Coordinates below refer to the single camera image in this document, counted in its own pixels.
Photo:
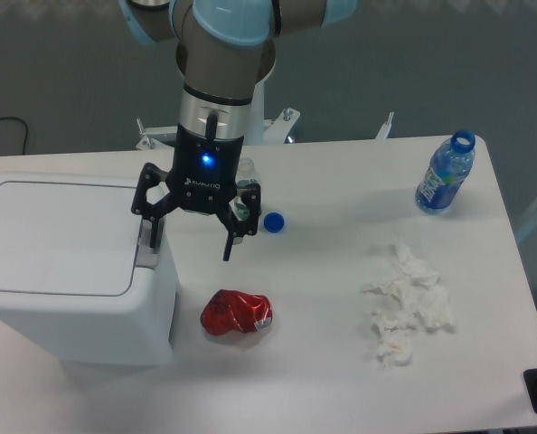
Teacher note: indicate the blue bottle cap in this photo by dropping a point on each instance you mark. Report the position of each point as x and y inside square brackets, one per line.
[274, 222]

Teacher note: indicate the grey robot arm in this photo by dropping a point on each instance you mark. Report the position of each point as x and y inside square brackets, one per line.
[225, 46]

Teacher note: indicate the white trash can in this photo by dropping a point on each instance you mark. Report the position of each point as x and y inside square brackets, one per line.
[80, 274]

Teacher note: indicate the crushed red can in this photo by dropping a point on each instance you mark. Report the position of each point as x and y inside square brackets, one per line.
[236, 311]

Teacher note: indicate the blue labelled plastic bottle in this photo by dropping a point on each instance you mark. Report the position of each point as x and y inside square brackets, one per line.
[448, 168]

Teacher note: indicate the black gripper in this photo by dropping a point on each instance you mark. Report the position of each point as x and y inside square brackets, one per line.
[205, 176]

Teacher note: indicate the clear empty plastic bottle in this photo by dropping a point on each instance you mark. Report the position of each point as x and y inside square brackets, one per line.
[246, 174]

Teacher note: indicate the crumpled white tissue pile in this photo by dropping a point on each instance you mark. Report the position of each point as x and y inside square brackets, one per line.
[410, 297]

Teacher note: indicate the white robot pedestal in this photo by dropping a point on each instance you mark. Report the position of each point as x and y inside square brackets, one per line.
[261, 131]

